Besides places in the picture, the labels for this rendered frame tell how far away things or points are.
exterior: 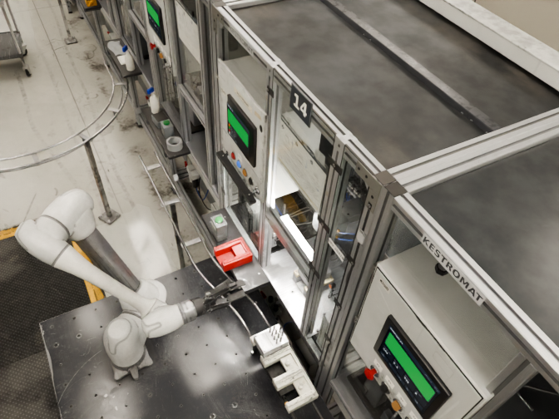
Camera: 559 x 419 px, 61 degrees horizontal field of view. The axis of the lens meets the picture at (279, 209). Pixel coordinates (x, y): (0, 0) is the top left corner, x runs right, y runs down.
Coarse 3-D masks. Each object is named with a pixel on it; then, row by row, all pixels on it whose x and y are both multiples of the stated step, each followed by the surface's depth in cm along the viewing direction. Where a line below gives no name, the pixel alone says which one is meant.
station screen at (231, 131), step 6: (228, 108) 193; (234, 114) 189; (240, 120) 184; (228, 126) 200; (228, 132) 203; (234, 132) 196; (246, 132) 183; (234, 138) 198; (240, 138) 191; (240, 144) 193; (240, 150) 196; (246, 150) 190; (246, 156) 192
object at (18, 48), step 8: (0, 0) 428; (8, 8) 476; (8, 24) 444; (16, 24) 489; (0, 32) 491; (8, 32) 494; (16, 32) 495; (0, 40) 484; (8, 40) 484; (16, 40) 457; (0, 48) 473; (8, 48) 474; (16, 48) 475; (24, 48) 508; (0, 56) 464; (8, 56) 464; (16, 56) 466; (24, 64) 476
